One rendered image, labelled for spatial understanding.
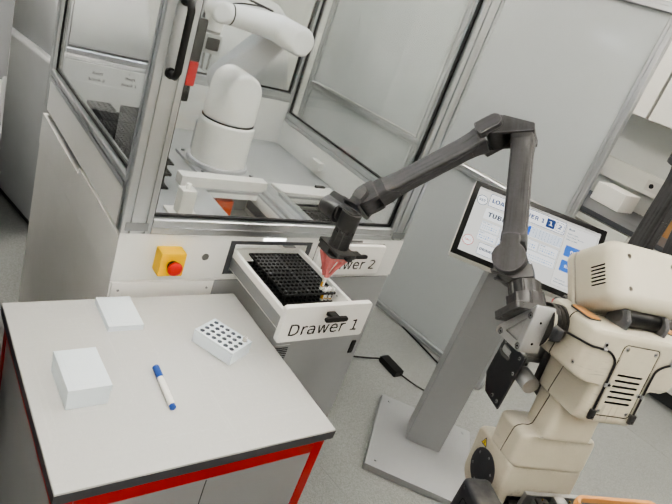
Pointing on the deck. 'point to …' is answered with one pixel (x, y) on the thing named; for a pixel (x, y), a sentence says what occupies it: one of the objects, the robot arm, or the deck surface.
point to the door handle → (183, 41)
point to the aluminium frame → (131, 189)
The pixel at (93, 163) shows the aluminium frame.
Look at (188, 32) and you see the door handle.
